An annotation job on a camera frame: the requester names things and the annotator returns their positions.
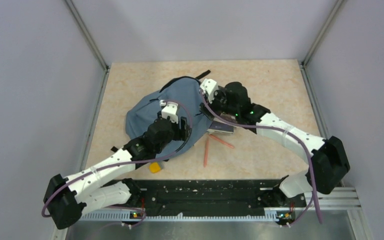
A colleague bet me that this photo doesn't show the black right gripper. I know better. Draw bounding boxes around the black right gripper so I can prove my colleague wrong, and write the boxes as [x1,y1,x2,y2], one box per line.
[199,89,239,121]

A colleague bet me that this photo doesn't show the dark thick paperback book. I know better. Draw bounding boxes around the dark thick paperback book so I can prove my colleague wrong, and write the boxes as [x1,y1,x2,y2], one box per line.
[207,113,237,135]

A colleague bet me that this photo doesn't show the blue grey student backpack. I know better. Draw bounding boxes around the blue grey student backpack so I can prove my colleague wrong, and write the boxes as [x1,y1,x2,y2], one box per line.
[125,76,212,161]

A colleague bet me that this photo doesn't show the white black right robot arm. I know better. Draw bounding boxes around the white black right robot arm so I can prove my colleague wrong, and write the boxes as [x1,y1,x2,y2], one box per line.
[199,79,350,206]

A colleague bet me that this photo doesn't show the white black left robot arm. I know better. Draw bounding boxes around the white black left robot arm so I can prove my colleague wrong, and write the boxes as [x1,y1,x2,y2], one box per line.
[41,116,193,230]

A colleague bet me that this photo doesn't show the yellow grey pencil sharpener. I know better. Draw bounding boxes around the yellow grey pencil sharpener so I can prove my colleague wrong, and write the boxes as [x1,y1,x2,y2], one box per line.
[149,162,163,174]

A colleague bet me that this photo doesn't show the orange pen upright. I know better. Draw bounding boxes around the orange pen upright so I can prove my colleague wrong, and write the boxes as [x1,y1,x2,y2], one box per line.
[203,136,210,168]

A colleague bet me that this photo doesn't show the orange pen slanted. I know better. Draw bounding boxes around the orange pen slanted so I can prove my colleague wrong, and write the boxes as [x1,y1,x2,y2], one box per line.
[208,134,235,149]

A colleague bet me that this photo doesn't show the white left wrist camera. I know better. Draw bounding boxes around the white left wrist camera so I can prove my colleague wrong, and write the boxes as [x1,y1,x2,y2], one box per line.
[159,100,179,124]

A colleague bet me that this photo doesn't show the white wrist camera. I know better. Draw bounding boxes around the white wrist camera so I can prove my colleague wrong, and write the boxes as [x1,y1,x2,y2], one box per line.
[159,100,179,124]
[199,78,219,102]

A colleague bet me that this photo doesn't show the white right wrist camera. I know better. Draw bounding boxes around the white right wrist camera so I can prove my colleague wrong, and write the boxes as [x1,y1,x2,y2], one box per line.
[199,78,219,102]

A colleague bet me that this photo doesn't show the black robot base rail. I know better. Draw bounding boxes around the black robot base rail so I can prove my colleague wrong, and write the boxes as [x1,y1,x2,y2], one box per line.
[89,178,307,218]

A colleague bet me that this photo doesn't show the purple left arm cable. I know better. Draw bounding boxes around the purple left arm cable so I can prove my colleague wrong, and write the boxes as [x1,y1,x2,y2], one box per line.
[41,99,194,229]

